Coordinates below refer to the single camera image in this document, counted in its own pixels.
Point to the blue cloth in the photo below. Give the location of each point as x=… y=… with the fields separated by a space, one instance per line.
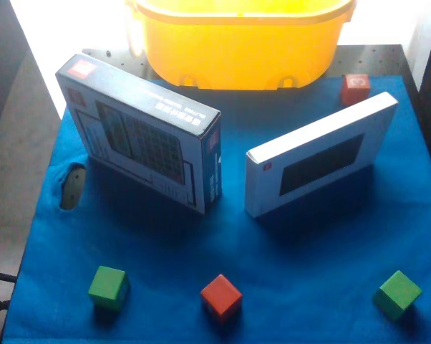
x=201 y=243

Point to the white product box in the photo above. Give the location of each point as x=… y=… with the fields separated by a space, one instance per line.
x=308 y=143

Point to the green cube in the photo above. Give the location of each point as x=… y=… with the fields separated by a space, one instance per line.
x=106 y=286
x=396 y=294

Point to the plain red cube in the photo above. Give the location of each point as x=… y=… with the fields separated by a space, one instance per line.
x=221 y=297

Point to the yellow plastic bin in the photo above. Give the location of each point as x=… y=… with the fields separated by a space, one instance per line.
x=237 y=46

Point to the red cube with white print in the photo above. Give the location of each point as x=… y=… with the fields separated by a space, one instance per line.
x=355 y=87

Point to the dark blue product box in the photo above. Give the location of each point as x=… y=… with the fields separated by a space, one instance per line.
x=140 y=118

